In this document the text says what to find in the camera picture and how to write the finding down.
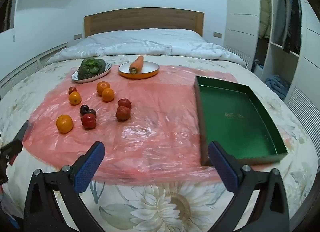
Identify white bag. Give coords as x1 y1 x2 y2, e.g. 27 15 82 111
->
252 59 264 77

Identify carrot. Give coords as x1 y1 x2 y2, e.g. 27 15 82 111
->
129 56 144 74

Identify white oval plate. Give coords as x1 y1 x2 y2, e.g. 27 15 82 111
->
71 62 112 84

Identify green leafy vegetable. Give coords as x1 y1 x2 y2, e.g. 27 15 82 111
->
77 57 106 80

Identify folded pale bedding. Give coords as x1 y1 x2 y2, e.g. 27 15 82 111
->
259 0 272 39

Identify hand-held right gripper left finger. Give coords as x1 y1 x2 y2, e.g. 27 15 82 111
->
23 141 105 232

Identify large orange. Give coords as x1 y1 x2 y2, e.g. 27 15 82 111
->
56 115 74 134

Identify white vented cabinet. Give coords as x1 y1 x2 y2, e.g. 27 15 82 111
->
285 0 320 155

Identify green box tray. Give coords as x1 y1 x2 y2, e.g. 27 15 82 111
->
194 76 288 167

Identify dark hanging clothes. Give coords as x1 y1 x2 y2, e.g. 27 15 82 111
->
274 0 303 54

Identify white duvet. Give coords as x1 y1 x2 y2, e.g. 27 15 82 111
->
46 28 247 67

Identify white wardrobe door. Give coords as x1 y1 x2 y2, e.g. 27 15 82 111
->
226 0 261 72

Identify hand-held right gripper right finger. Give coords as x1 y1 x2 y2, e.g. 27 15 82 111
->
208 141 290 232

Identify wooden headboard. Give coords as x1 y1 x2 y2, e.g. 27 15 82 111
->
84 8 205 38

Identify white open shelf unit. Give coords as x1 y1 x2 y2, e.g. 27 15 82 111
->
255 0 320 107

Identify blue towel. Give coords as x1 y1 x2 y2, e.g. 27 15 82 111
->
265 74 291 100

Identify orange rimmed white plate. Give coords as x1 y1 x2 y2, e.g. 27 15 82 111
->
118 61 160 80

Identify floral bedsheet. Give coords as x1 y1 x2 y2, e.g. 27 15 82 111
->
0 54 320 232

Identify pink plastic sheet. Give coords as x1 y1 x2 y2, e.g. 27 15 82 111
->
22 65 238 182

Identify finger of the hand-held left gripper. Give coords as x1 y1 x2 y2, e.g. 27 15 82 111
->
0 120 30 165

